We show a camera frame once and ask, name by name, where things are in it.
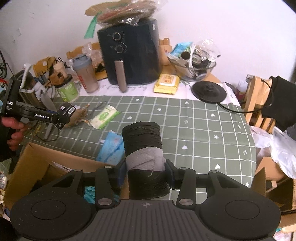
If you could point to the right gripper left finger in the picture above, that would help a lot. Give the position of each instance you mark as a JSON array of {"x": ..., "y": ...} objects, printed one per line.
[{"x": 98, "y": 189}]

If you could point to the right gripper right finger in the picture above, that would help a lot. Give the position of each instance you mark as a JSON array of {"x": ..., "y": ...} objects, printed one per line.
[{"x": 186, "y": 180}]

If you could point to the blue tissue pack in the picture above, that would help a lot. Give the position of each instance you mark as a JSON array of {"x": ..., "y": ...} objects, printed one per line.
[{"x": 112, "y": 150}]

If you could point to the black and grey cloth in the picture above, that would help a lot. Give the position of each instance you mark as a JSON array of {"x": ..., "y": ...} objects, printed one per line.
[{"x": 145, "y": 161}]

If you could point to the brown cardboard box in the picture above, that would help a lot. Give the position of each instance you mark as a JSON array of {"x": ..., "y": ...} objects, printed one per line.
[{"x": 38, "y": 163}]

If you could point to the green wet wipes pack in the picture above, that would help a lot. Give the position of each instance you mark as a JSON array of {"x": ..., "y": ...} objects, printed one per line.
[{"x": 104, "y": 117}]

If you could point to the brown burlap drawstring pouch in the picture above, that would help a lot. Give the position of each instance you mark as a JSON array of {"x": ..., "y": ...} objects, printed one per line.
[{"x": 79, "y": 116}]

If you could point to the left hand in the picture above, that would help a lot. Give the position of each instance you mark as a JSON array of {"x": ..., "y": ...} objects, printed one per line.
[{"x": 18, "y": 131}]

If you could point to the green checked tablecloth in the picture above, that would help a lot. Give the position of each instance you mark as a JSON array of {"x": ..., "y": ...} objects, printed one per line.
[{"x": 195, "y": 134}]

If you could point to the green label jar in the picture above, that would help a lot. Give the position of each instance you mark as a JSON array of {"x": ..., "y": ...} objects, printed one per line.
[{"x": 68, "y": 90}]

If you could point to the grey lid shaker bottle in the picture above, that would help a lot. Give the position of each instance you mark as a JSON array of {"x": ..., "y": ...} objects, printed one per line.
[{"x": 82, "y": 65}]

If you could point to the white plastic bag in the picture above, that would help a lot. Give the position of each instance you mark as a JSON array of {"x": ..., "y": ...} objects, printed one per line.
[{"x": 276, "y": 145}]

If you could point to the black kettle base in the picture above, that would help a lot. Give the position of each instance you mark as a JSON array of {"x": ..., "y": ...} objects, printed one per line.
[{"x": 209, "y": 92}]

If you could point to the yellow wipes pack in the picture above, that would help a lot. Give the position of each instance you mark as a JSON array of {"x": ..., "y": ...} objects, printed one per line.
[{"x": 167, "y": 84}]

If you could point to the wooden chair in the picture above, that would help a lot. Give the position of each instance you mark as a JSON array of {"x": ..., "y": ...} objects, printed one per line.
[{"x": 255, "y": 98}]

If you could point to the black cloth on chair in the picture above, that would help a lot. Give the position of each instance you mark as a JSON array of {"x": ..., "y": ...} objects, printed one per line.
[{"x": 282, "y": 107}]

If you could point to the glass bowl with clutter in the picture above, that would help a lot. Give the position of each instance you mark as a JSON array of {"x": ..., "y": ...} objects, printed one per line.
[{"x": 194, "y": 61}]

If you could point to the black air fryer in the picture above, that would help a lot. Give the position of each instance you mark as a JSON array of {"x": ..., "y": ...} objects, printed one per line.
[{"x": 131, "y": 53}]

